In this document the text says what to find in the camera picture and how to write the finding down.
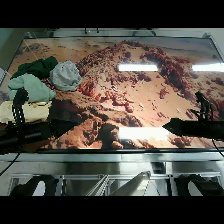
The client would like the mint green garment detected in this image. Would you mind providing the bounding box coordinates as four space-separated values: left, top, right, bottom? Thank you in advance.
7 73 57 103

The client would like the black cable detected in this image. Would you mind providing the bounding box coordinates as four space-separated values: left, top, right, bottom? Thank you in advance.
211 137 224 158
0 151 22 177

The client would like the cream garment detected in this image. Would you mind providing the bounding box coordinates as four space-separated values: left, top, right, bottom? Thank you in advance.
0 99 53 125

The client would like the dark green garment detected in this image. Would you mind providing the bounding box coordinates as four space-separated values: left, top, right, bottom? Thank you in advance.
10 55 60 81

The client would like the grey garment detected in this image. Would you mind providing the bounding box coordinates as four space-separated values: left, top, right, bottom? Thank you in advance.
49 60 83 92

